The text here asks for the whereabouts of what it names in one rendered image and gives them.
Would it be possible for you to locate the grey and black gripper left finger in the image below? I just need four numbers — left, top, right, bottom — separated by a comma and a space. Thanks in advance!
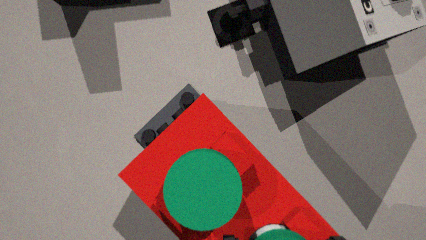
223, 235, 239, 240

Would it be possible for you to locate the grey push-button control box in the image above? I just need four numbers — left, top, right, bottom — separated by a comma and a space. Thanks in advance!
207, 0, 426, 80

